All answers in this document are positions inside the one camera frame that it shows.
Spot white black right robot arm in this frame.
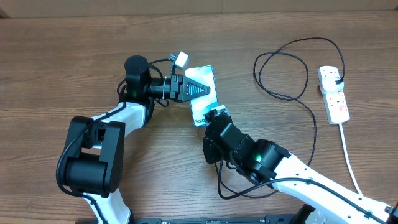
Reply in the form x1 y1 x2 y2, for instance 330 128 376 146
203 106 397 223

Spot white power strip cord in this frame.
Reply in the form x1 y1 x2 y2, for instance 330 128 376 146
338 123 364 197

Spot white power strip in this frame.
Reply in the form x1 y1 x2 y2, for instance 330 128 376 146
318 65 350 125

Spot blue Galaxy smartphone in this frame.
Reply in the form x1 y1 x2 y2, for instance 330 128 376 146
185 65 218 127

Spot black charger cable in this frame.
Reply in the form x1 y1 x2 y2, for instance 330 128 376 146
253 37 346 167

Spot white charger plug adapter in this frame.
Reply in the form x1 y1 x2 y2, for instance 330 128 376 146
320 76 345 94

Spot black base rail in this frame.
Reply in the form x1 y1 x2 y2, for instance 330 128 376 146
128 214 306 224

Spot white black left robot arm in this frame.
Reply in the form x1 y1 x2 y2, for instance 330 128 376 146
55 52 215 223

